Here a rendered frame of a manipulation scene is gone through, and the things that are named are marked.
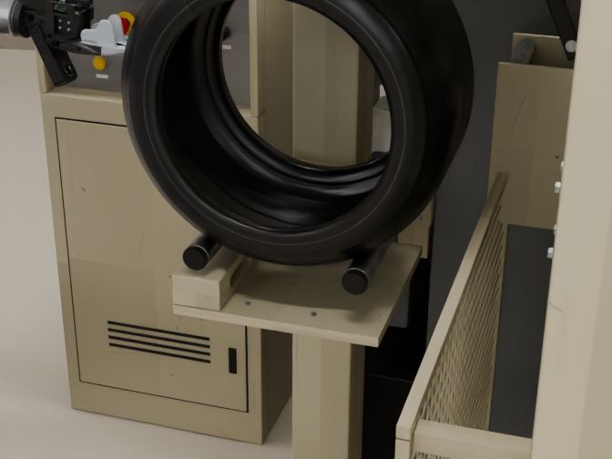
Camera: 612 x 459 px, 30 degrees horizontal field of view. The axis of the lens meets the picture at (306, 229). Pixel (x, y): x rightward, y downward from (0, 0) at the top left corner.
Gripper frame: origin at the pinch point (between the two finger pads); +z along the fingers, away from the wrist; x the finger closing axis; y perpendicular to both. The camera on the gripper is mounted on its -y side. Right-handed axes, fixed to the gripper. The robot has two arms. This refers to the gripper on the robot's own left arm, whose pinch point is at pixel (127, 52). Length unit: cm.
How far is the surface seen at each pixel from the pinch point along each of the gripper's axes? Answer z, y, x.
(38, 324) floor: -67, -131, 95
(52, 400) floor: -43, -128, 60
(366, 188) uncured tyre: 41.5, -20.9, 14.8
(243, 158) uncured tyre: 17.7, -21.0, 14.7
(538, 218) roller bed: 72, -21, 19
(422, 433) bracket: 67, -15, -59
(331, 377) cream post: 39, -71, 26
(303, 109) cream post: 25.0, -13.5, 25.9
